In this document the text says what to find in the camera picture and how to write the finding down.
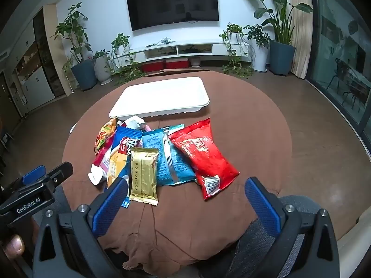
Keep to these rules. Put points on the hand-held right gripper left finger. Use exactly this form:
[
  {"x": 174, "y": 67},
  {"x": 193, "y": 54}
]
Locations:
[{"x": 108, "y": 208}]

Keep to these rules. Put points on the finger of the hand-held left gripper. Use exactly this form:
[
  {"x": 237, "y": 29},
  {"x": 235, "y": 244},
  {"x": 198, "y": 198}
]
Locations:
[
  {"x": 34, "y": 173},
  {"x": 62, "y": 170}
]

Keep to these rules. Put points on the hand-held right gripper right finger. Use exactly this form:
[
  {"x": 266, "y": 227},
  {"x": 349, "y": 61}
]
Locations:
[{"x": 262, "y": 205}]

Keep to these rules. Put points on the pink white snack packet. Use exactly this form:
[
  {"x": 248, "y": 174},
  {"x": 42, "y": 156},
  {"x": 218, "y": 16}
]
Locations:
[{"x": 100, "y": 165}]

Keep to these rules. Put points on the gold snack packet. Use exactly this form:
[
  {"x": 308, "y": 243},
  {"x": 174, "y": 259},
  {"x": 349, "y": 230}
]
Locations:
[{"x": 143, "y": 176}]

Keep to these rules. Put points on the orange candy packet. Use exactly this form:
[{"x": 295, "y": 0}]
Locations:
[{"x": 104, "y": 136}]

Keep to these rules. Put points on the blue roll cake packet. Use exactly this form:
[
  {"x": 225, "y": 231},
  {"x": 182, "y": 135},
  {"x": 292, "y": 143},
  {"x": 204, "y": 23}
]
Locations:
[{"x": 127, "y": 142}]

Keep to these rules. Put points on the red snack packet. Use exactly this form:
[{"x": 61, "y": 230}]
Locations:
[{"x": 203, "y": 156}]

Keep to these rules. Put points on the light blue snack packet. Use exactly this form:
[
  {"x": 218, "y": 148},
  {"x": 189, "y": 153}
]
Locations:
[{"x": 179, "y": 165}]

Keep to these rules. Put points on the white plastic tray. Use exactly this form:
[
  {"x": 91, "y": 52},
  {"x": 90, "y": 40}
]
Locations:
[{"x": 162, "y": 98}]

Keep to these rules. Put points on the person's left hand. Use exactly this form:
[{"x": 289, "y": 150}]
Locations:
[{"x": 13, "y": 244}]

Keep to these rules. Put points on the white round object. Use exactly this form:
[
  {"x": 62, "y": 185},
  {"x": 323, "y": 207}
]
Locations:
[{"x": 73, "y": 128}]

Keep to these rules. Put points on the person's grey trousers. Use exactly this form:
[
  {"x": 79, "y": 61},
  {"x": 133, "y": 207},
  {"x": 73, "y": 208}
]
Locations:
[{"x": 255, "y": 249}]

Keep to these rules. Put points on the small-leaf tree in blue pot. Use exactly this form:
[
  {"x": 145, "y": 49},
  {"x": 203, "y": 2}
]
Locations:
[{"x": 84, "y": 75}]

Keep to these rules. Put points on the plant in short white pot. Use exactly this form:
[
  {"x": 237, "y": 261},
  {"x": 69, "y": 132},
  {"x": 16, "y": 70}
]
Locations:
[{"x": 103, "y": 69}]

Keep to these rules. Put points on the red storage box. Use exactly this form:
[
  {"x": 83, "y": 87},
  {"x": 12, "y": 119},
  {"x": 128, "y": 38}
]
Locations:
[
  {"x": 177, "y": 64},
  {"x": 153, "y": 66}
]

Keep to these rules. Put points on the trailing vine plant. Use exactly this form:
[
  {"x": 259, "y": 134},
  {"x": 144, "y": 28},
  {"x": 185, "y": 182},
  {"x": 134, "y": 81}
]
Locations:
[
  {"x": 232, "y": 31},
  {"x": 120, "y": 43}
]

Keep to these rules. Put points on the large-leaf plant in blue pot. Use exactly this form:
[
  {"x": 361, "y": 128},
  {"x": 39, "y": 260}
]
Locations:
[{"x": 281, "y": 58}]

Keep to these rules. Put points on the plant in tall white pot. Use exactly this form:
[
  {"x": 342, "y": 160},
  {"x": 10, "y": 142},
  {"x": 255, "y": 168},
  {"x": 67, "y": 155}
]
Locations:
[{"x": 259, "y": 55}]

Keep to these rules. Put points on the black outdoor chair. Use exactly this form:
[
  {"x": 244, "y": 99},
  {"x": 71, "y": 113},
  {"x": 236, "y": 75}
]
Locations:
[{"x": 340, "y": 72}]

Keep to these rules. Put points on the small white pot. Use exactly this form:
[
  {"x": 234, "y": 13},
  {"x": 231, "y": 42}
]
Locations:
[{"x": 195, "y": 61}]

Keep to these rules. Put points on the white television console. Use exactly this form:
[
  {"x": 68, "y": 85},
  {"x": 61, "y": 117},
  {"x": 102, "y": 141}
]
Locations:
[{"x": 214, "y": 49}]

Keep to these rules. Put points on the glass sliding door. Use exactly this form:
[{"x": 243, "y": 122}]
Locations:
[{"x": 333, "y": 49}]

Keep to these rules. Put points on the beige curtain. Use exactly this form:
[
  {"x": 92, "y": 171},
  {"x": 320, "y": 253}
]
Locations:
[{"x": 301, "y": 34}]

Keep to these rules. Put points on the wall cabinet with shelves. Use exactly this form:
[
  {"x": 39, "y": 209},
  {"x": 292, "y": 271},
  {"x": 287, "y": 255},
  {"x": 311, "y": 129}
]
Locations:
[{"x": 37, "y": 81}]

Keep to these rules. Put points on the black wall television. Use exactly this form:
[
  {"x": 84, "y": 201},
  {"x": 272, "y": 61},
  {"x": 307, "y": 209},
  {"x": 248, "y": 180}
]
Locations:
[{"x": 174, "y": 3}]

